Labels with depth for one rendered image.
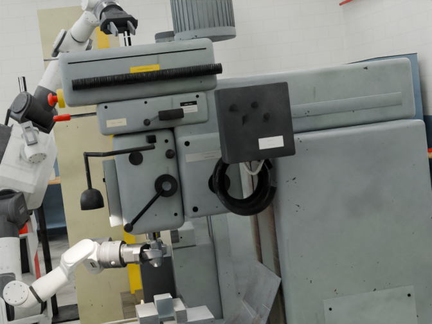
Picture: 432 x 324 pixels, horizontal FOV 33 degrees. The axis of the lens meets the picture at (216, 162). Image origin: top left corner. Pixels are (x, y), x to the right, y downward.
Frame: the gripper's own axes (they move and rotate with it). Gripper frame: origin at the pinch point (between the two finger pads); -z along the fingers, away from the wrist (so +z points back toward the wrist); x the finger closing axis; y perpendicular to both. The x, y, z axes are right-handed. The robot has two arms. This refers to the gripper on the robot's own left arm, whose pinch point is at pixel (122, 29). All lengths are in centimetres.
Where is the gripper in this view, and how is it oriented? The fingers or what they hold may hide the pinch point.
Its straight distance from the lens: 240.2
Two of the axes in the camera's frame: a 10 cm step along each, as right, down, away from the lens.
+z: -4.1, -5.2, 7.5
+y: 1.0, -8.4, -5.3
